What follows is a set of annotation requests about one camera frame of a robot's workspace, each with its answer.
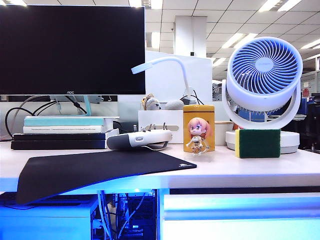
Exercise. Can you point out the white book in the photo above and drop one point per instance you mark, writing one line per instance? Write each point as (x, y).
(62, 129)

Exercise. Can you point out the pink-haired anime figurine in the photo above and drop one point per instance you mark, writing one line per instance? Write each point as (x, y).
(196, 127)

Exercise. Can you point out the black AOC monitor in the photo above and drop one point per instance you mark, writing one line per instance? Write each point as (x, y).
(72, 50)

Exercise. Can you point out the white partition panel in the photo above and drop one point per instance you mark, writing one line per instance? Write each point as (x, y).
(162, 82)

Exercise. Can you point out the white cabinet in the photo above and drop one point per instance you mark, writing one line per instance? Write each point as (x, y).
(45, 225)

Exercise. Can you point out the black office chair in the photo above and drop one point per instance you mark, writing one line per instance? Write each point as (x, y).
(312, 120)

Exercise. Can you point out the white tissue box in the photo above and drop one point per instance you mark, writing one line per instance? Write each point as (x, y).
(160, 117)

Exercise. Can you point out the white gooseneck desk lamp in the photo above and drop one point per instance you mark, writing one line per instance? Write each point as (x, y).
(183, 72)

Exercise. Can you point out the white grey RC transmitter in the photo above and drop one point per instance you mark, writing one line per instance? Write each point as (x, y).
(140, 138)

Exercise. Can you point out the silver monitor stand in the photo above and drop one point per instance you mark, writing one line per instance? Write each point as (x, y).
(87, 106)

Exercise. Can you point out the teal book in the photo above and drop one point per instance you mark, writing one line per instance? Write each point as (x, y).
(62, 122)

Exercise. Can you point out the beige plush toy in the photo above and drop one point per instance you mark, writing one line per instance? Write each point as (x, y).
(151, 103)

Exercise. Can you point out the yellow tin box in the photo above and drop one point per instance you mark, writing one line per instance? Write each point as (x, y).
(207, 117)

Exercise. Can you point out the white mug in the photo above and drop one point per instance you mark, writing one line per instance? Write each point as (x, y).
(221, 135)

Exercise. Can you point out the open computer tower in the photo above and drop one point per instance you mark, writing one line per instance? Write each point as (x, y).
(137, 212)

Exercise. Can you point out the small background fan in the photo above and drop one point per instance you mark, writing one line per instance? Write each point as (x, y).
(217, 92)

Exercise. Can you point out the black mouse pad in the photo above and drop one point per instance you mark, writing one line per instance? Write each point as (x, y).
(87, 170)

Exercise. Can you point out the yellow green cleaning sponge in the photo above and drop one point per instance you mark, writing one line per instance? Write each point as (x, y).
(260, 143)

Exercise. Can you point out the white desk fan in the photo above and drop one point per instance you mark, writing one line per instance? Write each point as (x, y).
(265, 95)

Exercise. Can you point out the black flat box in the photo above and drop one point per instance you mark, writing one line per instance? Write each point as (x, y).
(57, 136)
(57, 145)

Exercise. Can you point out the white desk drawer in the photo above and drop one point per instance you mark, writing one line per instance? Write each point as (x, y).
(237, 227)

